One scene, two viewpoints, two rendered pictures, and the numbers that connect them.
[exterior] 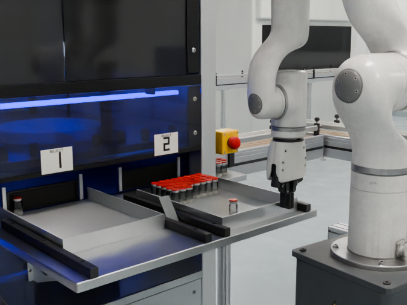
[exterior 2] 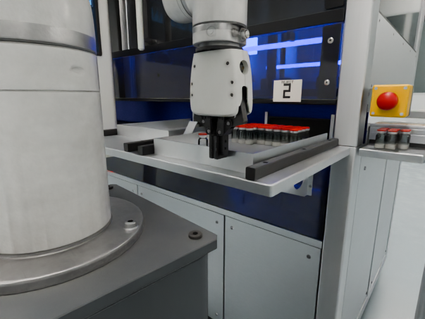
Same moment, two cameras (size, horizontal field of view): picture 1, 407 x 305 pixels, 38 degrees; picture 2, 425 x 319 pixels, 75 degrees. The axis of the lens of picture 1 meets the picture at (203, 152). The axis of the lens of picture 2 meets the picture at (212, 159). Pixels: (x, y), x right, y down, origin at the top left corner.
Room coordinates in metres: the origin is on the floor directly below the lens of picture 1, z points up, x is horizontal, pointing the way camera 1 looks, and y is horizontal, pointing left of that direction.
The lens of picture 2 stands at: (1.32, -0.66, 1.01)
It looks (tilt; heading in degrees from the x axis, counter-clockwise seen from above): 13 degrees down; 82
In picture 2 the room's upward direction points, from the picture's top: straight up
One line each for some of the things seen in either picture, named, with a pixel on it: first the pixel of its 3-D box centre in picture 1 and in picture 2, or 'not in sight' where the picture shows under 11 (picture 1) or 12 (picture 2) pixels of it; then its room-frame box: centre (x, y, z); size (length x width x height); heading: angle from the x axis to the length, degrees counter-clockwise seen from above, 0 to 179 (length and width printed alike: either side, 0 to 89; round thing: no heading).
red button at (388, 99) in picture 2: (233, 142); (388, 100); (1.79, -0.09, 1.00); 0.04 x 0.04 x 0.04; 42
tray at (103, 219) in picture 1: (77, 216); (181, 128); (1.34, 0.30, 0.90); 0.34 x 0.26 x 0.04; 42
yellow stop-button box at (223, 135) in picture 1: (223, 140); (391, 100); (1.82, -0.06, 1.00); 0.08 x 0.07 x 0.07; 42
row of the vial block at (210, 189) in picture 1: (192, 190); (265, 135); (1.55, 0.03, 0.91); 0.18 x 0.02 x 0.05; 131
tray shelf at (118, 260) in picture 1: (152, 219); (204, 143); (1.40, 0.13, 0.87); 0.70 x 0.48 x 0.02; 132
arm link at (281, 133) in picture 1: (288, 131); (220, 38); (1.39, -0.21, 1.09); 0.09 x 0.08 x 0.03; 131
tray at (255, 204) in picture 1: (214, 200); (245, 142); (1.48, -0.03, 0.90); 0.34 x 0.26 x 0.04; 41
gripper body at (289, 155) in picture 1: (287, 157); (219, 80); (1.39, -0.20, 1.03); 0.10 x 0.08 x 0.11; 131
